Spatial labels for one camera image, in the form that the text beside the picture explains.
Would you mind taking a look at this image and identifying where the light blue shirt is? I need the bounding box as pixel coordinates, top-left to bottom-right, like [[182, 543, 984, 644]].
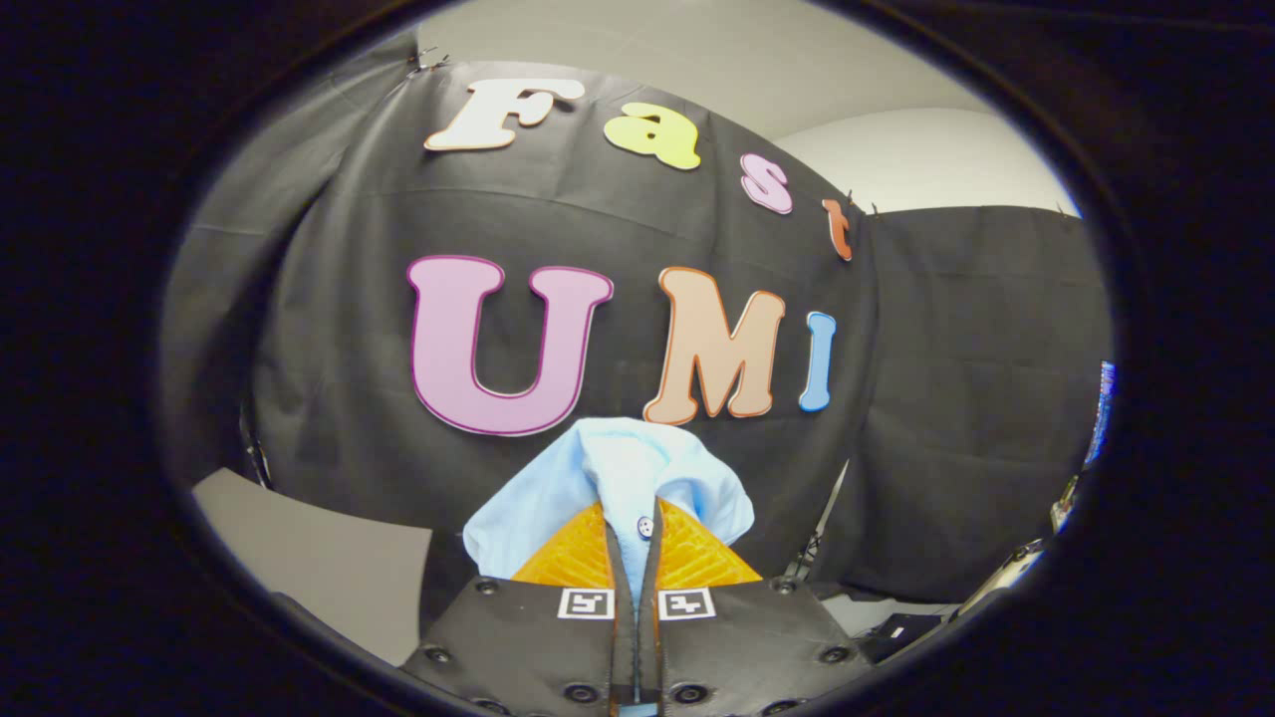
[[463, 417, 756, 717]]

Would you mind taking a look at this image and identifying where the grey and beige cabinet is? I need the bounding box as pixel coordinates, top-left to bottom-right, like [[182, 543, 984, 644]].
[[191, 468, 434, 666]]

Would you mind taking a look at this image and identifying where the thin black stand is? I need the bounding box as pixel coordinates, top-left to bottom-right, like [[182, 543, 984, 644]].
[[242, 403, 273, 489]]

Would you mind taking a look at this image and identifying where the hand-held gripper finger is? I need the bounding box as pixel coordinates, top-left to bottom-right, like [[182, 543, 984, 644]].
[[403, 498, 638, 717], [637, 498, 878, 717]]

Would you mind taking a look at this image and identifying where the black box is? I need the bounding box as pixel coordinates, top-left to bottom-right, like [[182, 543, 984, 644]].
[[862, 612, 942, 663]]

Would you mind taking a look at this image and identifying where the thin metal stand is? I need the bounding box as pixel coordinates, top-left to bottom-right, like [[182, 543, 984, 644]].
[[787, 458, 850, 589]]

